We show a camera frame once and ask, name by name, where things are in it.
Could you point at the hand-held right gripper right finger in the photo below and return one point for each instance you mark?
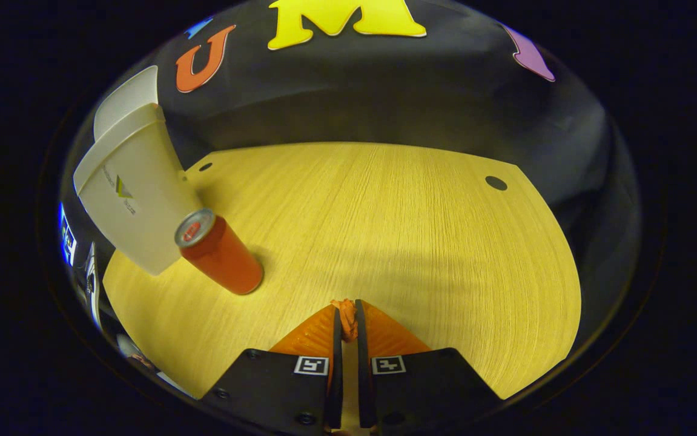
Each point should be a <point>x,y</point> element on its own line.
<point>365,375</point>

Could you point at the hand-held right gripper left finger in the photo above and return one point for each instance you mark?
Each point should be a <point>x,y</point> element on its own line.
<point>336,375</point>

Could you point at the orange paper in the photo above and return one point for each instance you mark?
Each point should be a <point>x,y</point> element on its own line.
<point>347,321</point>

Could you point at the red pop can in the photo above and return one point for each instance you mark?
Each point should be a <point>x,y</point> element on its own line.
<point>221,254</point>

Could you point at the white side desk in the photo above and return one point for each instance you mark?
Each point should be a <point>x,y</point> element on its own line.
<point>92,284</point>

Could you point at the black backdrop cloth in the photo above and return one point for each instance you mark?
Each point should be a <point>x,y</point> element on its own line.
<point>354,91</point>

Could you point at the computer monitor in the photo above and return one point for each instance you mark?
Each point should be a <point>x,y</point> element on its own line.
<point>67,239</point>

